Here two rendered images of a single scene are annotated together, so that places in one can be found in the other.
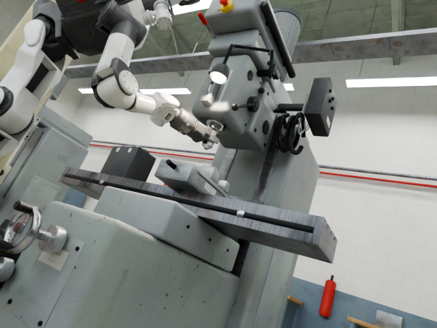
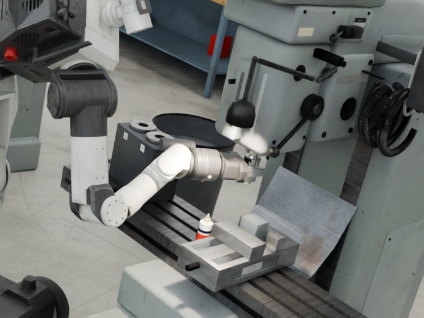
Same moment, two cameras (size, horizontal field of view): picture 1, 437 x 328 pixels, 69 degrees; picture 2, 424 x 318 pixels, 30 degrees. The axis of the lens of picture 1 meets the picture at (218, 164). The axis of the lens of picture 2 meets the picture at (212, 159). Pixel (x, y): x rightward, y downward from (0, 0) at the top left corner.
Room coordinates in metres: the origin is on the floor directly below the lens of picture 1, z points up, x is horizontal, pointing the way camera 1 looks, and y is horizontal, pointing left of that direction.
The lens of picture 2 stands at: (-0.82, 0.01, 2.02)
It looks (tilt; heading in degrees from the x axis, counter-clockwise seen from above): 21 degrees down; 5
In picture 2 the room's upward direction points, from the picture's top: 13 degrees clockwise
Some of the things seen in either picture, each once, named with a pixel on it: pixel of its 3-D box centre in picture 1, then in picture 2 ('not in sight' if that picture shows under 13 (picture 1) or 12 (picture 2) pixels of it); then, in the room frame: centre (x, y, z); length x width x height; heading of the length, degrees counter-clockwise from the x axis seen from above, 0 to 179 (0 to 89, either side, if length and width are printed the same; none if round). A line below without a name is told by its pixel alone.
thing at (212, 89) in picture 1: (214, 82); (241, 99); (1.17, 0.14, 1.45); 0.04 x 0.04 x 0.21; 55
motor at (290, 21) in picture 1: (278, 40); not in sight; (1.46, -0.07, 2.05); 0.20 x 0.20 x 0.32
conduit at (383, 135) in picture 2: (284, 132); (381, 113); (1.36, -0.24, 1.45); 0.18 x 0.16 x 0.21; 145
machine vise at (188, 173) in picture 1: (199, 185); (241, 248); (1.19, 0.04, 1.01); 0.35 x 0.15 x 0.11; 145
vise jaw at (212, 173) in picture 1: (199, 174); (238, 239); (1.17, 0.05, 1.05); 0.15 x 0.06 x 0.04; 55
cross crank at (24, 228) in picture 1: (35, 233); not in sight; (0.85, 0.36, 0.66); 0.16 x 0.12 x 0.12; 145
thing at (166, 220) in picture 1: (172, 231); (218, 293); (1.26, 0.07, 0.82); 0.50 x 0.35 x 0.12; 145
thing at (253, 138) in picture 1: (244, 119); (313, 84); (1.41, -0.04, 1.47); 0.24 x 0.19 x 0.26; 55
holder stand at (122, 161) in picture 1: (127, 167); (146, 159); (1.54, 0.42, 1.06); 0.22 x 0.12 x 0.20; 48
